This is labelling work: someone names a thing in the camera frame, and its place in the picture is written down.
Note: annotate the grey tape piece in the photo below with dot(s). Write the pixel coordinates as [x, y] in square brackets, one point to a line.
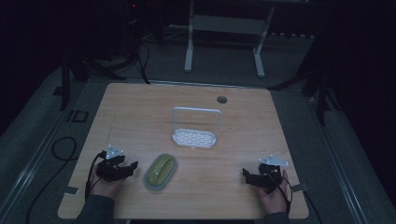
[71, 190]
[299, 187]

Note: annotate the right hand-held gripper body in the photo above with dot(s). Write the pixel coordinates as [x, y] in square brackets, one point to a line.
[271, 175]

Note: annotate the person's left hand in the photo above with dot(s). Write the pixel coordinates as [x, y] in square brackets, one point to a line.
[106, 188]

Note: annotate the person's right hand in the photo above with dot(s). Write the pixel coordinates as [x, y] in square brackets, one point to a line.
[275, 200]

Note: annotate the white metal table frame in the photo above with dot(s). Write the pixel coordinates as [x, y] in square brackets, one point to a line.
[229, 25]

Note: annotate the black stand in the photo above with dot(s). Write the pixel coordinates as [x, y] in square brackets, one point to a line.
[320, 93]
[65, 84]

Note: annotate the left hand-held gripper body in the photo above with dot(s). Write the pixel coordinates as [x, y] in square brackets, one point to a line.
[109, 172]

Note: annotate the green soap bar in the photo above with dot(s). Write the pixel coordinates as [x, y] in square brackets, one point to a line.
[160, 169]

